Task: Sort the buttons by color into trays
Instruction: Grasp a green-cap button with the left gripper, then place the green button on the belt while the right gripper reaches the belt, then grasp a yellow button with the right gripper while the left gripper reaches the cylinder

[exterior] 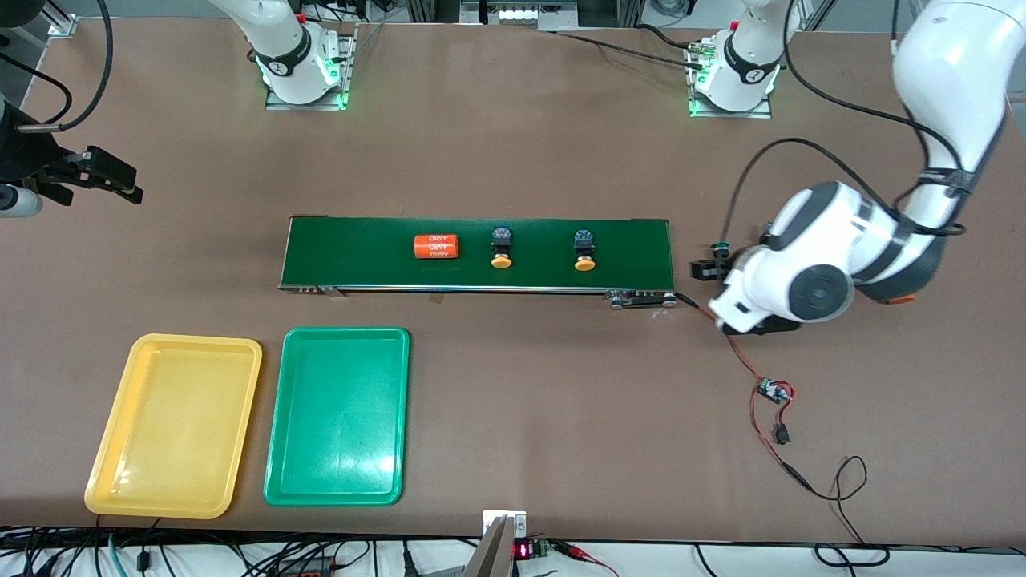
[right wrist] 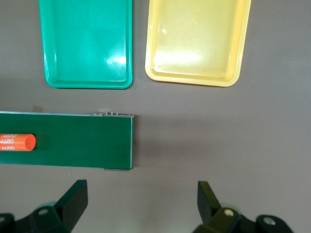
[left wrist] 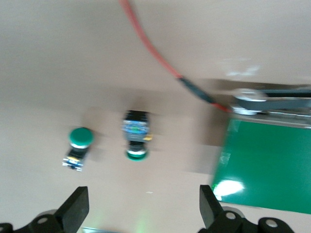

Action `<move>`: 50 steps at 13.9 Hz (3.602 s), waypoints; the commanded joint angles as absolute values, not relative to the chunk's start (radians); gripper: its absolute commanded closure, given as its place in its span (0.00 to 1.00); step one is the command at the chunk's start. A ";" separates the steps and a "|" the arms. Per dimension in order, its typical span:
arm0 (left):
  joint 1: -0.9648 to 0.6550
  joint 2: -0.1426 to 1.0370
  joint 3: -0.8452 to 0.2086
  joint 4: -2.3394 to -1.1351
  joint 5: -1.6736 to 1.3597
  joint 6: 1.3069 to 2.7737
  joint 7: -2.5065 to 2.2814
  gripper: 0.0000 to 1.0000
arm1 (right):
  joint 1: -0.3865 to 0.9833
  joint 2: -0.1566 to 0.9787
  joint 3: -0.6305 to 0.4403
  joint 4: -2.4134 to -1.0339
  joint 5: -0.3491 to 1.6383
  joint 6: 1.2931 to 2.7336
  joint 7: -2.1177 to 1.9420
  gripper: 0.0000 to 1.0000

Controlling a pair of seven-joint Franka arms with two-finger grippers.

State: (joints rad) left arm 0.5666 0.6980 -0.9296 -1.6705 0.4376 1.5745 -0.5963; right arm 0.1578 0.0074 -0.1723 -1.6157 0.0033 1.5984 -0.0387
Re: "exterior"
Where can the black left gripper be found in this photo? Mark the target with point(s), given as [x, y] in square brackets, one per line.
[705, 269]

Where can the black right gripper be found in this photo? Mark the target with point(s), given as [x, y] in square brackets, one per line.
[26, 157]

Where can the yellow mushroom push button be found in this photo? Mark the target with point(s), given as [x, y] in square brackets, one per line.
[584, 264]
[502, 261]

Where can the orange 4680 cylinder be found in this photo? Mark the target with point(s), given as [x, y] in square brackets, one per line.
[902, 300]
[437, 246]

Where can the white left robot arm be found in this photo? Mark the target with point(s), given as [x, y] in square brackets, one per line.
[801, 264]

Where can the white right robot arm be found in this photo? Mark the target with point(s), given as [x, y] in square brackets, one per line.
[284, 48]

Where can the green conveyor belt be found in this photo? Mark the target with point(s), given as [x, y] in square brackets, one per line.
[641, 252]

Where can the small green circuit board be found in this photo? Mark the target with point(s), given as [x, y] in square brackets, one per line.
[773, 391]

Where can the small black plug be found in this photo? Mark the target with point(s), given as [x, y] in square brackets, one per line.
[782, 435]

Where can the yellow plastic tray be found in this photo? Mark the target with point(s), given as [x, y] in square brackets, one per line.
[172, 425]

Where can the red clip lead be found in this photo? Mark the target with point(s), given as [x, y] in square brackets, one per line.
[573, 550]

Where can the grey lit device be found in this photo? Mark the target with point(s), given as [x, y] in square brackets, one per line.
[517, 14]

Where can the green plastic tray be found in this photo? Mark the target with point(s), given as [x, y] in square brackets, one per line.
[337, 417]

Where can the red digit display module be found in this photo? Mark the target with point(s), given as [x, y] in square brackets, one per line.
[523, 550]

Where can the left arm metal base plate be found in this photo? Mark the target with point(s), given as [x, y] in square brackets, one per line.
[729, 114]

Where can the aluminium frame profile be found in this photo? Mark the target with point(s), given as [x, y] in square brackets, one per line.
[62, 24]

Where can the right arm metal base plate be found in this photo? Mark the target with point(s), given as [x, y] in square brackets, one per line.
[304, 105]

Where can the grey metal camera bracket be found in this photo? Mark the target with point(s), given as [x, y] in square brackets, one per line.
[493, 553]

